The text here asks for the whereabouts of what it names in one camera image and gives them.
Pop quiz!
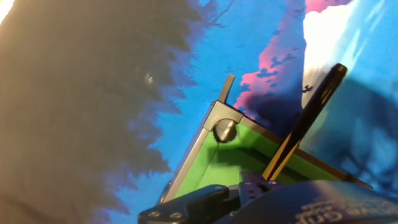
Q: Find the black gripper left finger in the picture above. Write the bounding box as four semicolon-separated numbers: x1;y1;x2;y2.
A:
138;184;240;224

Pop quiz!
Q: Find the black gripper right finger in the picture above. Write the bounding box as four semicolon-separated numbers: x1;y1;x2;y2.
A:
239;171;282;206

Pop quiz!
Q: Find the wooden cue with black handle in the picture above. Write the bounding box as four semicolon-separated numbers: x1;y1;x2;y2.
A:
262;63;348;181

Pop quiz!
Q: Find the miniature green pool table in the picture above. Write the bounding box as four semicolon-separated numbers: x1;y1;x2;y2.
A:
157;73;374;206

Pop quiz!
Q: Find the blue and black printed cloth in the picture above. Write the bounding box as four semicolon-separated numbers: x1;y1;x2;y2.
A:
0;0;398;224

